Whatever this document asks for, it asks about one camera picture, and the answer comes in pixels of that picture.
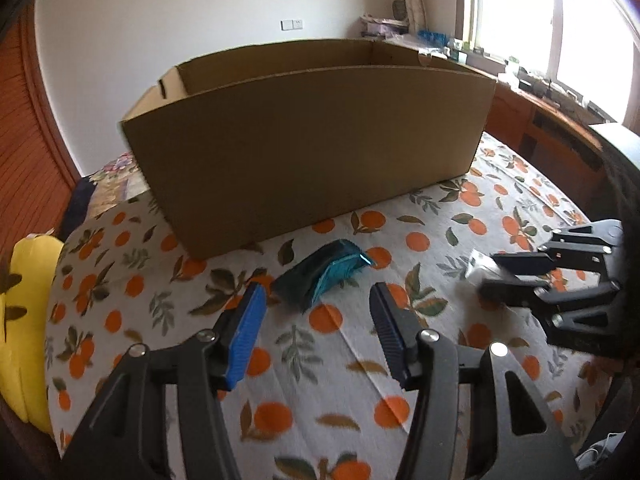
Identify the floral quilt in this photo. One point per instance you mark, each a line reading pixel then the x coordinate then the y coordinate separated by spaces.
pixel 110 175

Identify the bright window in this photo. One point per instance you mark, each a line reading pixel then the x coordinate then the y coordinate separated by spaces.
pixel 515 5

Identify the wooden cabinet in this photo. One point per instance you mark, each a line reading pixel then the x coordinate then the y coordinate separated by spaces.
pixel 550 135

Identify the wooden slatted wardrobe door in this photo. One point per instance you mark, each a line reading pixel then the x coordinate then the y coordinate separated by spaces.
pixel 25 135

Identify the orange fruit print bedsheet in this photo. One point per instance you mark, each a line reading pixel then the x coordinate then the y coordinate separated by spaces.
pixel 325 360

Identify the white wall switch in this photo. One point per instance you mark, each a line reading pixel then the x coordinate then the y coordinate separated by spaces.
pixel 292 24

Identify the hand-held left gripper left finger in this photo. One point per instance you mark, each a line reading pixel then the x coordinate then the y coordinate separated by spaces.
pixel 245 330

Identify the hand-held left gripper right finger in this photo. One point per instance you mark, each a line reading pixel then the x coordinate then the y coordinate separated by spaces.
pixel 392 335

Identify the silver snack packet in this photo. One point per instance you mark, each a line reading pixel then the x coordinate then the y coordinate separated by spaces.
pixel 480 267

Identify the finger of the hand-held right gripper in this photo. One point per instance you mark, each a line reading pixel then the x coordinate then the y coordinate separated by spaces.
pixel 525 262
pixel 510 292

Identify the yellow banana plush pillow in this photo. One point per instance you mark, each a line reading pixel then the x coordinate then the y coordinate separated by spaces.
pixel 25 335

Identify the teal snack packet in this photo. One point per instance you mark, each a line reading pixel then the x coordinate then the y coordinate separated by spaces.
pixel 320 275

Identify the brown cardboard box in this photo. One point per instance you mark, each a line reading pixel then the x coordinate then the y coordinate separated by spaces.
pixel 300 160

